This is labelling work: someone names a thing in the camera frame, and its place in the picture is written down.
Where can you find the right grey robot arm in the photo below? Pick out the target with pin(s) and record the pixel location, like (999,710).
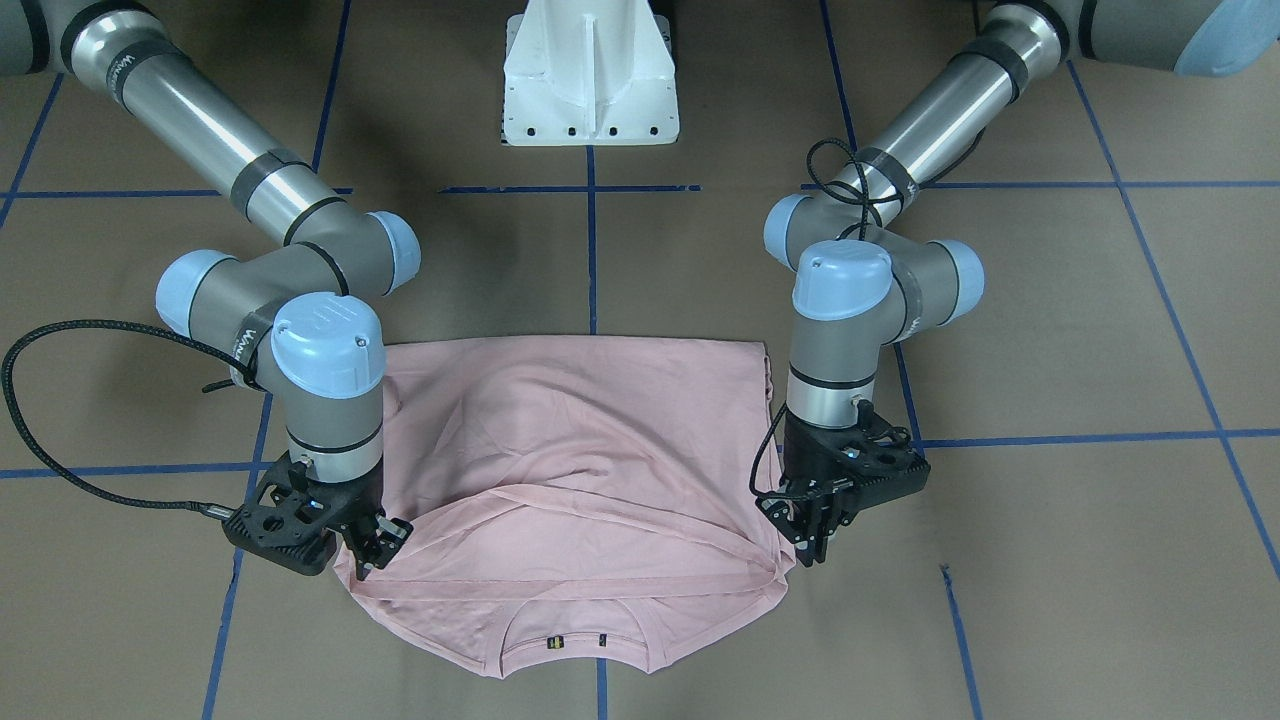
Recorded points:
(295,323)

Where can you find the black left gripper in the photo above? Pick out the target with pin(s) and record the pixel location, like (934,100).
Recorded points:
(803,459)

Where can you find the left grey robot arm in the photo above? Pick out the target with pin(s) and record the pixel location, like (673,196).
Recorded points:
(836,236)

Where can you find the pink Snoopy t-shirt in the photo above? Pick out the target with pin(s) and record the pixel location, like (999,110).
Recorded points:
(575,497)

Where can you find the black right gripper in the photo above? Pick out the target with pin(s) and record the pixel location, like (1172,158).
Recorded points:
(357,502)

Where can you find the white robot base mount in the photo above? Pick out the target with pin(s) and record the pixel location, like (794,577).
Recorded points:
(579,73)

